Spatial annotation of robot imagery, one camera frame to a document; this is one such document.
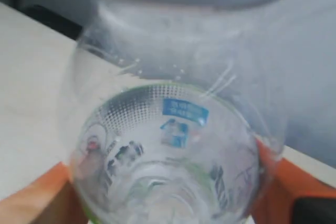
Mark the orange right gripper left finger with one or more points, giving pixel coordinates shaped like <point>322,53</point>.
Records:
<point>50,198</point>

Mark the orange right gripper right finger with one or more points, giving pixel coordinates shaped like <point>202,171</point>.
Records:
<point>302,190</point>

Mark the clear plastic water bottle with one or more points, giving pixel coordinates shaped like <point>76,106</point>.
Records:
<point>172,110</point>

